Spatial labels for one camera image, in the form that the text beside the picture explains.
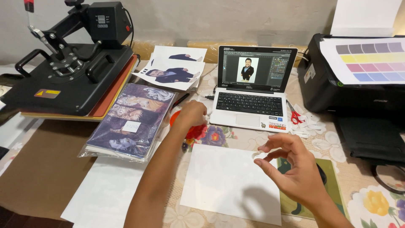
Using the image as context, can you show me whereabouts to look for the person's left hand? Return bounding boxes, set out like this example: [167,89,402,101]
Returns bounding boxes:
[172,100,208,131]

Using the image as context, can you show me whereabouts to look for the person's right hand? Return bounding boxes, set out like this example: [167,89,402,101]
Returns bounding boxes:
[253,132,329,208]

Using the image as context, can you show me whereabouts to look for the black marker pen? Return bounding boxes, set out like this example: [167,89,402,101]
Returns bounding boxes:
[172,92,190,110]

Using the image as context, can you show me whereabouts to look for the orange round object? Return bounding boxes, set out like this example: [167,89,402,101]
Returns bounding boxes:
[170,110,182,128]

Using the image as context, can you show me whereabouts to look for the white laptop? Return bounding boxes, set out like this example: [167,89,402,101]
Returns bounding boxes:
[209,45,298,133]

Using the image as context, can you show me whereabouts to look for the printed cartoon figure sheet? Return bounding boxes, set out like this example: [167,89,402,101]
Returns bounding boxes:
[131,58,205,92]
[150,45,208,64]

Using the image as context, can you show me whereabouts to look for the bagged stack of printed notebooks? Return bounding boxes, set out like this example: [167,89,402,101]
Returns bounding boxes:
[77,83,178,164]

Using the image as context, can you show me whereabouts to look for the small white rectangular sheet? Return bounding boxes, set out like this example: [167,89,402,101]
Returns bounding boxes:
[179,143,282,227]

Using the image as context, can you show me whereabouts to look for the pile of white paper scraps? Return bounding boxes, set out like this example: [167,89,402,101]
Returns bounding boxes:
[289,103,327,139]

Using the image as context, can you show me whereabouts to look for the large white paper sheet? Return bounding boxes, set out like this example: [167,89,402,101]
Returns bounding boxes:
[60,139,162,228]

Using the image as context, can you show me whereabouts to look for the black printer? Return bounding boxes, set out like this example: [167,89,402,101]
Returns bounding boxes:
[297,33,405,166]

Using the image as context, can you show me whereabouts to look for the black heat press machine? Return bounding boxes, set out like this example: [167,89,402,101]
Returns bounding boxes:
[0,0,140,122]

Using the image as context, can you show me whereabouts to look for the green mouse pad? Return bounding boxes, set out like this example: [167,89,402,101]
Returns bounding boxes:
[277,157,350,221]

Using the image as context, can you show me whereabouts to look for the brown kraft paper sheet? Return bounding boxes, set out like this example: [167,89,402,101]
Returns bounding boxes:
[0,118,99,221]

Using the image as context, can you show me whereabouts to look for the colour test print sheet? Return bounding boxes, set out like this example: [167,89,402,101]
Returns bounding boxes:
[319,37,405,85]

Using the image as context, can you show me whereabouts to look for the blank white printer paper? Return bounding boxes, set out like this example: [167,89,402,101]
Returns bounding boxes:
[330,0,403,37]

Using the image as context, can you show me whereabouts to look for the floral tablecloth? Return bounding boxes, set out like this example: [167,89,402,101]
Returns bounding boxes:
[0,60,405,228]

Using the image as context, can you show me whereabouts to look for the black laptop plug cable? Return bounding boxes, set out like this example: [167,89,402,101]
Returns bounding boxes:
[204,85,219,100]

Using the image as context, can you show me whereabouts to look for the red handled scissors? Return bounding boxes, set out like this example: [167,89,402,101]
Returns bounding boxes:
[286,100,306,125]

